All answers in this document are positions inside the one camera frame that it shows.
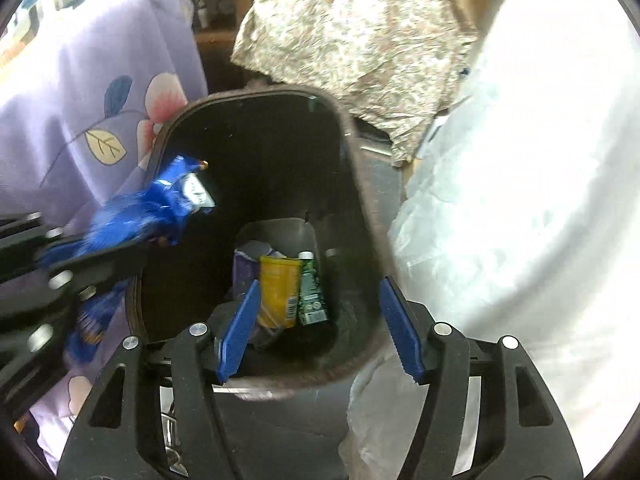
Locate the blue snack wrapper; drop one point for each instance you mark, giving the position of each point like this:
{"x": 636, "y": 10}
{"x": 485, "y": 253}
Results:
{"x": 165, "y": 195}

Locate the small white bottle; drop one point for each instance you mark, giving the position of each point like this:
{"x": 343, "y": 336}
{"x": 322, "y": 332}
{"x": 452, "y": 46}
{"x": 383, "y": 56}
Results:
{"x": 202, "y": 12}

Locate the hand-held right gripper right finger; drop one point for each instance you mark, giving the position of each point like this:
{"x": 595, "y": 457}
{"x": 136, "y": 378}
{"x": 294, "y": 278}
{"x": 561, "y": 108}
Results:
{"x": 402, "y": 335}

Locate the black trash bin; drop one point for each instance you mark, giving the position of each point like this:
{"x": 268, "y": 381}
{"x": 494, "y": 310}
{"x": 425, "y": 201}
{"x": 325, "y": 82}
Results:
{"x": 250, "y": 160}

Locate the purple snack packet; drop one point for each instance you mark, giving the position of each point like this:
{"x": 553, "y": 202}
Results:
{"x": 246, "y": 280}

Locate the yellow can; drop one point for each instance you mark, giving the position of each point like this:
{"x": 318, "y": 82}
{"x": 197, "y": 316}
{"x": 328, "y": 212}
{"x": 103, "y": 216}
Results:
{"x": 280, "y": 290}

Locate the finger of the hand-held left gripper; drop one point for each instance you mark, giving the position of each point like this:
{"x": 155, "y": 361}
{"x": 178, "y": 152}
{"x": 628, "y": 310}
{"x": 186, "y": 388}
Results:
{"x": 30, "y": 310}
{"x": 27, "y": 250}

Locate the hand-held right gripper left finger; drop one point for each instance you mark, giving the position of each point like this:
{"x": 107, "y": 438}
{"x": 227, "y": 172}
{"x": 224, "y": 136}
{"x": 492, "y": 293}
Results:
{"x": 240, "y": 335}

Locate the purple floral tablecloth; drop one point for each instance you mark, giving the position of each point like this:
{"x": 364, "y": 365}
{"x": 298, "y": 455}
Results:
{"x": 75, "y": 85}

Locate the floral cloth cover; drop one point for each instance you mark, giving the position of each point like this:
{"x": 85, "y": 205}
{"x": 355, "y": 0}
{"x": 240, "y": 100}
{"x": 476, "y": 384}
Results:
{"x": 350, "y": 35}

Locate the green white drink carton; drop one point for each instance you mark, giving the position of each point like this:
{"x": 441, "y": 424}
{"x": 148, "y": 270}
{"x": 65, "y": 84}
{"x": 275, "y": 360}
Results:
{"x": 311, "y": 290}

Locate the white cloth cover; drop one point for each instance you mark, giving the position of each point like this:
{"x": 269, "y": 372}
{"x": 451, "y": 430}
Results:
{"x": 525, "y": 160}

